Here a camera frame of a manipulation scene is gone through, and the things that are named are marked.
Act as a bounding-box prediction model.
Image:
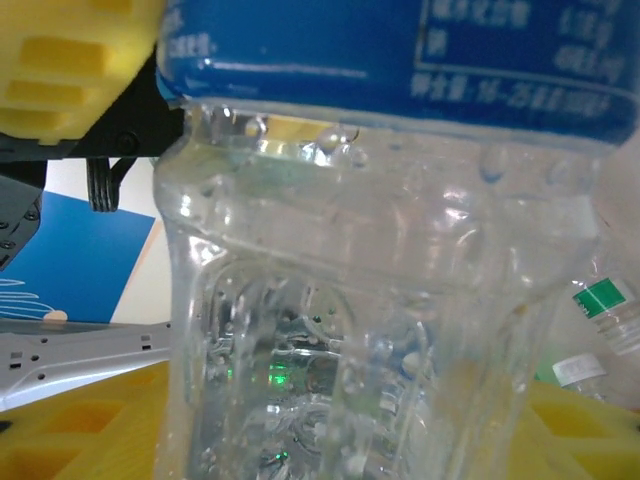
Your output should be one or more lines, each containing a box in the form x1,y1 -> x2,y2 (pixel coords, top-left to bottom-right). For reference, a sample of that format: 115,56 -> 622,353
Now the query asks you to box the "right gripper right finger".
519,379 -> 640,480

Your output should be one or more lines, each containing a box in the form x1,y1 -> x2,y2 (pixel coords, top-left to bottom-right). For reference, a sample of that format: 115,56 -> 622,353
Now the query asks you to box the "blue label blue cap bottle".
152,0 -> 640,480

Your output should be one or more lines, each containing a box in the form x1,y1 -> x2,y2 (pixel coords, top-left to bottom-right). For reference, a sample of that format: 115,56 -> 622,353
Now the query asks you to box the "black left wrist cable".
86,156 -> 133,213

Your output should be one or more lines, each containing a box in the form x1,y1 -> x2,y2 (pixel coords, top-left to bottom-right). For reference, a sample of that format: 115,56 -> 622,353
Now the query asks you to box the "clear bottle green neck band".
549,273 -> 640,404

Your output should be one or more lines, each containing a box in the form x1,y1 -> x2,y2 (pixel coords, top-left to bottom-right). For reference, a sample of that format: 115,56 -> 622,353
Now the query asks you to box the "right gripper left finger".
0,359 -> 174,480

